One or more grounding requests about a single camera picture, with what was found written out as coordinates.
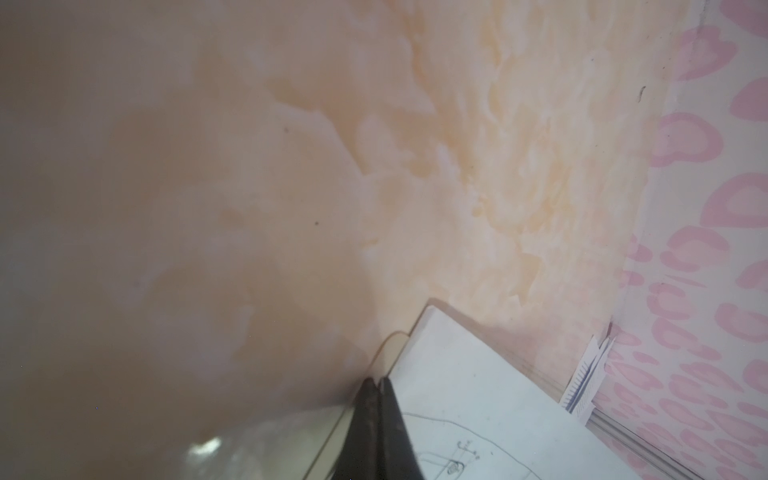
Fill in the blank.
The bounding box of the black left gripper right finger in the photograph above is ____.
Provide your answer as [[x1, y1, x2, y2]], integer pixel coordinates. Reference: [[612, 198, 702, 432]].
[[379, 377, 424, 480]]

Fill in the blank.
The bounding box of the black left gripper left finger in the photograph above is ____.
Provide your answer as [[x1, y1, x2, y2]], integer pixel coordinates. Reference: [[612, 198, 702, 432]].
[[331, 378, 380, 480]]

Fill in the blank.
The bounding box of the technical drawing paper sheet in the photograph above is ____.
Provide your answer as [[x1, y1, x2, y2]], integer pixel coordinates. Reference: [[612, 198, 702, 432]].
[[389, 306, 637, 479]]

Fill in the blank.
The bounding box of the translucent beige file folder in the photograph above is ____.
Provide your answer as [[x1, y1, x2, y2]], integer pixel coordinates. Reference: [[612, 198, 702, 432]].
[[1, 1, 697, 479]]

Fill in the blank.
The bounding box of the underlying printed paper sheet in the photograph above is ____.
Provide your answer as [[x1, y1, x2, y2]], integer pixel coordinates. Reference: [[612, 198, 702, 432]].
[[559, 337, 614, 425]]

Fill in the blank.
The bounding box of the left corner aluminium post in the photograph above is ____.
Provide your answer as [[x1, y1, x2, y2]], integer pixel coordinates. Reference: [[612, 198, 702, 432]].
[[586, 410, 703, 480]]

